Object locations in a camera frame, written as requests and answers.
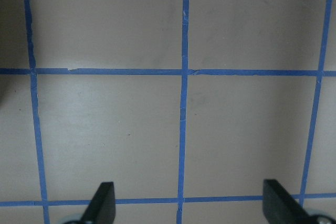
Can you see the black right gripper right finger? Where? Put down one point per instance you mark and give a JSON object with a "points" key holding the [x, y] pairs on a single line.
{"points": [[279, 206]]}

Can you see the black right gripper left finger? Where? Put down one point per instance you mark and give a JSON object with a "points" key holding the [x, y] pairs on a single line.
{"points": [[102, 209]]}

